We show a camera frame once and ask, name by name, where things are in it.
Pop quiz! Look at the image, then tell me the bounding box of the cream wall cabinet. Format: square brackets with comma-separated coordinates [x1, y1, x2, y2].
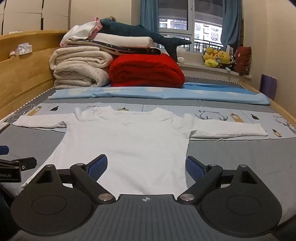
[0, 0, 71, 36]

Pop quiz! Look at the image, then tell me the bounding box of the dark teal shark plush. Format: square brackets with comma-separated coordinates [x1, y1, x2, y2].
[99, 16, 192, 63]

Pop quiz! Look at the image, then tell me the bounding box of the red folded blanket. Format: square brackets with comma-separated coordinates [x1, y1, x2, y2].
[109, 53, 186, 88]

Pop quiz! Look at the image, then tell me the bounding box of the small white plush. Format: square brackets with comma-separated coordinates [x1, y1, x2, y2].
[176, 46, 186, 63]

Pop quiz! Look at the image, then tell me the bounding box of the window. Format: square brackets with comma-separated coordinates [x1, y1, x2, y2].
[157, 0, 224, 53]

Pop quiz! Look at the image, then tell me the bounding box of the black and white striped plush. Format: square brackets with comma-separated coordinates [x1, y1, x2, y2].
[225, 56, 238, 71]

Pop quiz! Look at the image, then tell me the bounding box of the wooden bed frame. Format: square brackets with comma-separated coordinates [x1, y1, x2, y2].
[0, 30, 296, 130]

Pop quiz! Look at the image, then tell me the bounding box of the white charging cable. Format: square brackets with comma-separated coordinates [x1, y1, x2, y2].
[0, 104, 39, 127]

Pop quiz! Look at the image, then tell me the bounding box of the grey deer-print bed sheet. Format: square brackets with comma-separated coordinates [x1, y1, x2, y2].
[0, 74, 296, 232]

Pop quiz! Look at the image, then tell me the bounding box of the white and pink garment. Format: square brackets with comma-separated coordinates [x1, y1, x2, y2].
[60, 17, 103, 47]

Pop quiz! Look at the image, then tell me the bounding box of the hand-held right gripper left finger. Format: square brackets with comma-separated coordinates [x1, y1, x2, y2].
[35, 154, 116, 204]

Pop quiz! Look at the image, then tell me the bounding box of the white long-sleeve shirt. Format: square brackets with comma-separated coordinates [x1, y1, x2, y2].
[13, 105, 269, 197]

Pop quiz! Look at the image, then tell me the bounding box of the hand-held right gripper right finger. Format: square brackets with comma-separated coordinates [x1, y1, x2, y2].
[177, 156, 259, 204]

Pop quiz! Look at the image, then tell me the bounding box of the white folded duvet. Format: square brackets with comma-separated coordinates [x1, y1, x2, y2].
[94, 33, 158, 49]

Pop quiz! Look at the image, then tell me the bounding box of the yellow bear plush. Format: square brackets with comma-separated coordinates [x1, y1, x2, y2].
[216, 50, 231, 65]

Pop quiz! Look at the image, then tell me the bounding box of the light blue cloud-print sheet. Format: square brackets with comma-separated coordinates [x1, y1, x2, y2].
[48, 82, 271, 106]

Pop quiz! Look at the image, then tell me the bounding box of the white windowsill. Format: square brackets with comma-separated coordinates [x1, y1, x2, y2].
[178, 52, 251, 80]

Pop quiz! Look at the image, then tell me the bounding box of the blue curtain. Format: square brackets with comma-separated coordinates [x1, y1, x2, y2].
[221, 0, 242, 50]
[140, 0, 159, 33]

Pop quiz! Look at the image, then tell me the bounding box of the beige folded towel stack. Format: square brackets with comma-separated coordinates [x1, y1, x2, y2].
[53, 62, 110, 90]

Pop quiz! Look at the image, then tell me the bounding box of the yellow plush toy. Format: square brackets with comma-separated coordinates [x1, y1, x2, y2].
[203, 47, 220, 68]

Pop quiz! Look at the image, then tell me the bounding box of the tissue pack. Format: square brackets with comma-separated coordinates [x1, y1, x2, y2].
[15, 42, 32, 55]

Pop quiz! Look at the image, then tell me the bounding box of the dark red cushion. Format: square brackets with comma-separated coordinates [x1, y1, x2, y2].
[234, 46, 252, 77]

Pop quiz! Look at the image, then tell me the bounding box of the purple paper bag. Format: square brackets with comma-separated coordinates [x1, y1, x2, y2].
[259, 74, 277, 101]

